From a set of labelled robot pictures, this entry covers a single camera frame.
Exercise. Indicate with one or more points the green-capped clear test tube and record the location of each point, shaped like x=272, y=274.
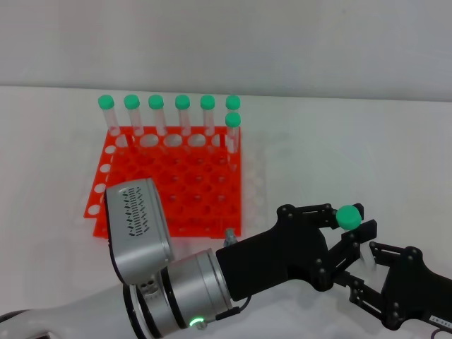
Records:
x=182, y=102
x=233, y=119
x=233, y=101
x=155, y=101
x=131, y=101
x=106, y=102
x=349, y=218
x=207, y=102

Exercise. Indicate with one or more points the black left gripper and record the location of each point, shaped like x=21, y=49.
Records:
x=275, y=257

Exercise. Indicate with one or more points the small silver connector plug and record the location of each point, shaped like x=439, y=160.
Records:
x=230, y=238

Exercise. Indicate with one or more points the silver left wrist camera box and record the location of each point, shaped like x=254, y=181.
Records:
x=137, y=226

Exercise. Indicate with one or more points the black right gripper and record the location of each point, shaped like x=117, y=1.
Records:
x=420, y=293

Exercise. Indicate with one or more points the red plastic test tube rack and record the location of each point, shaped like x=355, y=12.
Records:
x=197, y=176

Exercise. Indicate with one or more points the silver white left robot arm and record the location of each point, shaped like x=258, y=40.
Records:
x=197, y=279

